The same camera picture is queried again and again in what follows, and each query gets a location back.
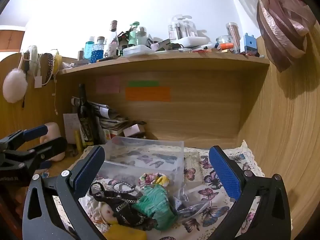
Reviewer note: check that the small white cardboard box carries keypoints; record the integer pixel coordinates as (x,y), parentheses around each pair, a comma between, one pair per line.
(133,130)

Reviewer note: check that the blue liquid bottle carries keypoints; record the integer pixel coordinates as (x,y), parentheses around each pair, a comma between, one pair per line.
(89,48)

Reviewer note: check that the blue dotted glass bottle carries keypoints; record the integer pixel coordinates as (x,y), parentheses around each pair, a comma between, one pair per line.
(98,52)

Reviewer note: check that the clear plastic bag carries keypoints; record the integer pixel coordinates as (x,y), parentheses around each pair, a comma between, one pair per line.
(191,201)

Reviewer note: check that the pink plastic bag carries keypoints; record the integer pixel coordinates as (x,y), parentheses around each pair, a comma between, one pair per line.
(282,30)

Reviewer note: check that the clear cosmetic jar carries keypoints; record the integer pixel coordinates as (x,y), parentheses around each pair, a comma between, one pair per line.
(141,36)

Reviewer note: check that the orange sticky note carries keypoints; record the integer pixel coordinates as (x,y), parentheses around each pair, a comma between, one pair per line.
(147,94)

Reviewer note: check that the pink sticky note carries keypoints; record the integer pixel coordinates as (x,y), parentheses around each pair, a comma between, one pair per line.
(108,85)

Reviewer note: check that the green fabric scrunchie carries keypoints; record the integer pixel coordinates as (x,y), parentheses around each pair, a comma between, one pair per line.
(155,205)

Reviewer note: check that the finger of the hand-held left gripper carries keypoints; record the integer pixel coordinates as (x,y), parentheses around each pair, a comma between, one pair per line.
(36,130)
(53,146)

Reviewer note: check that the blue white box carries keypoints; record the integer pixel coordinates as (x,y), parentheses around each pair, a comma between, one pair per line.
(247,43)

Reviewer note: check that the wooden shelf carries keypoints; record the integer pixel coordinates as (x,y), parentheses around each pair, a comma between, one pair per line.
(162,61)

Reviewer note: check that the butterfly printed lace cloth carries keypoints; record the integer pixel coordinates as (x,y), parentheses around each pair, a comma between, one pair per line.
(207,206)

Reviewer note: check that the tall clear corked bottle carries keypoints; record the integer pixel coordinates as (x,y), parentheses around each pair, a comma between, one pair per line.
(112,41)

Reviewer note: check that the green pump bottle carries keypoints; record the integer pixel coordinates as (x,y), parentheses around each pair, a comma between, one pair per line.
(133,35)

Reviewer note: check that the flat white plastic box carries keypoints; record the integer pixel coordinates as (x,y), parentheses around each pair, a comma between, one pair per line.
(136,50)

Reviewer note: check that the clear makeup brush organiser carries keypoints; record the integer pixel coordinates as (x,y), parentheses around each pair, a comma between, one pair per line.
(183,30)

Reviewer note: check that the dark wine bottle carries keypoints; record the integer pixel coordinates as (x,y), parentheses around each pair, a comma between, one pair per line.
(85,120)

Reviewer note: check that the yellow marker pen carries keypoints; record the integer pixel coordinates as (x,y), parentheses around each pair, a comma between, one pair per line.
(78,140)

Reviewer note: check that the black beaded headband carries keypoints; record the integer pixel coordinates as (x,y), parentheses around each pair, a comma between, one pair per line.
(50,63)

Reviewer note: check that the yellow headband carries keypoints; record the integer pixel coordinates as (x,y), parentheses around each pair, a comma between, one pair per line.
(58,60)

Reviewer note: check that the low glass jar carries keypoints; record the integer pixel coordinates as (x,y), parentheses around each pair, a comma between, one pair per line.
(223,39)

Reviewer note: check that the stack of magazines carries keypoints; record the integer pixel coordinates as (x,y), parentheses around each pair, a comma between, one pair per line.
(112,122)

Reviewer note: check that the cream fabric hair accessory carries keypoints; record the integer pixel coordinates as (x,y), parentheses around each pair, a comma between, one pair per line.
(106,212)

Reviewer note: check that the floral fabric scrunchie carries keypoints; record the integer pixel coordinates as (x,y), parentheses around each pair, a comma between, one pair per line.
(153,179)

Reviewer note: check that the orange small tube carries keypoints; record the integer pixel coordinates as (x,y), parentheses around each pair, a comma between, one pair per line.
(227,45)

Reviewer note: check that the yellow soft block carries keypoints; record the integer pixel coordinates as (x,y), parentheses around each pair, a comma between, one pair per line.
(125,235)

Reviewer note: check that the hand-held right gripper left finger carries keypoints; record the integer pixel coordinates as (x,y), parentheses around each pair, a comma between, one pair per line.
(88,172)

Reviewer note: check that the green sticky note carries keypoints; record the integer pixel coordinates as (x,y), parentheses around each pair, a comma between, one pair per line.
(143,83)

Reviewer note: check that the white fluffy pompom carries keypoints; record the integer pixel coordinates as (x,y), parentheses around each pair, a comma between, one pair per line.
(14,85)

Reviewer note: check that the clear plastic storage box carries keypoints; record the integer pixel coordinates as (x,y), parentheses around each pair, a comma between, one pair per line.
(150,150)

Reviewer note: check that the white fluffy headband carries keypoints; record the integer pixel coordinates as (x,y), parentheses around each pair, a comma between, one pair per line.
(33,55)

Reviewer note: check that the tall jar with pink sticks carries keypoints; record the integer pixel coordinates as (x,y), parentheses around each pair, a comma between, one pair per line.
(232,33)

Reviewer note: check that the peach plush toy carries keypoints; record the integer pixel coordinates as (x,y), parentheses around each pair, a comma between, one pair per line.
(52,130)

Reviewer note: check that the white note paper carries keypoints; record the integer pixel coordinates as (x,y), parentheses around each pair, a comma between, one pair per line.
(71,123)

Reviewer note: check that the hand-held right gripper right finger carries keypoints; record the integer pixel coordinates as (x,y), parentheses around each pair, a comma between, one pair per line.
(225,172)

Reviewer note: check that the white paper tag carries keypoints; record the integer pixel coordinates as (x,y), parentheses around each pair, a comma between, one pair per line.
(38,82)

